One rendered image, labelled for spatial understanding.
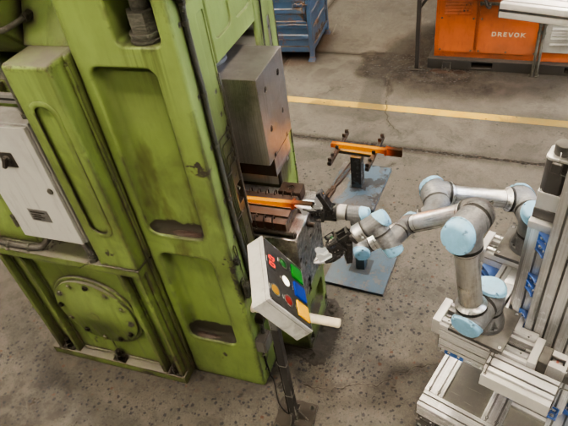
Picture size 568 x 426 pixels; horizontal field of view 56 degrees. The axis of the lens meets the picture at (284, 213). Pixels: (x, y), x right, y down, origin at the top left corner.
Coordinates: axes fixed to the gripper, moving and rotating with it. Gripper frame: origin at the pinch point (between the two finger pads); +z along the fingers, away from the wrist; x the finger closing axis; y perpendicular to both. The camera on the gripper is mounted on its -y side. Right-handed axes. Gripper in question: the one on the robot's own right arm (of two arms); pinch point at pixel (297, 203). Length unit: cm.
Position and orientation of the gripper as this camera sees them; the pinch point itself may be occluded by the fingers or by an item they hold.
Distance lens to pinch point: 261.6
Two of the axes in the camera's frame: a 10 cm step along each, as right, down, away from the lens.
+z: -9.4, -1.2, 3.2
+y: 1.3, 7.5, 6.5
